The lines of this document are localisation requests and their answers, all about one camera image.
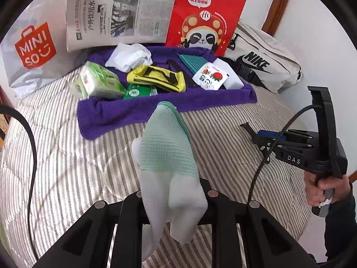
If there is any fruit print wet wipe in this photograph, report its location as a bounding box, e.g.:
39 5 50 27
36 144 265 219
192 62 229 91

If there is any teal knitted cloth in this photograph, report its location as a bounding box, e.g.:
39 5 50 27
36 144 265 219
178 54 208 75

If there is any yellow black pouch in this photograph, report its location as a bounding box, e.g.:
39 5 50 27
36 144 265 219
127 65 186 93

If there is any green sachet packet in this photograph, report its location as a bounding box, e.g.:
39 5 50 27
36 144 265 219
123 84 158 99

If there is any white paper towel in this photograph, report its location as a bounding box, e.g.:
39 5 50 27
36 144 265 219
105 43 153 73

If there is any small green tissue pack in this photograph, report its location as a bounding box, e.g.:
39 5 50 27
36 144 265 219
70 76 88 100

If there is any white sponge block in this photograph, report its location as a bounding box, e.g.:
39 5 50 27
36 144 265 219
213 58 245 90

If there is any right forearm dark sleeve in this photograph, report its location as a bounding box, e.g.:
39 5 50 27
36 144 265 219
319 192 356 267

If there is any person right hand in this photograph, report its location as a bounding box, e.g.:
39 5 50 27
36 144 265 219
304 171 351 206

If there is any white Nike waist bag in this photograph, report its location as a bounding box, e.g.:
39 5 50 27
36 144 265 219
224 21 303 93

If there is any purple towel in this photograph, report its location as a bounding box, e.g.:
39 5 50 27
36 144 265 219
77 46 257 140

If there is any red panda paper bag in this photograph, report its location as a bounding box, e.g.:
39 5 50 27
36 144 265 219
165 0 246 56

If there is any striped quilted mattress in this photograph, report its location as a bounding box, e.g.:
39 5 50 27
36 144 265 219
1 70 311 267

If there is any folded newspaper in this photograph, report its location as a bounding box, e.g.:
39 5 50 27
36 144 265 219
66 0 175 52

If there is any white Miniso plastic bag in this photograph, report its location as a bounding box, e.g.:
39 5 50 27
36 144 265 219
1 0 87 100

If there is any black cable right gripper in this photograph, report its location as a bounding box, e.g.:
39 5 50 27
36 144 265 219
246 104 322 203

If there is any brown wooden door frame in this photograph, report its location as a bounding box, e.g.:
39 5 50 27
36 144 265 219
262 0 289 36

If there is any black cable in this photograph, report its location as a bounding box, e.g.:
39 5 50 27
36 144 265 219
0 104 41 262

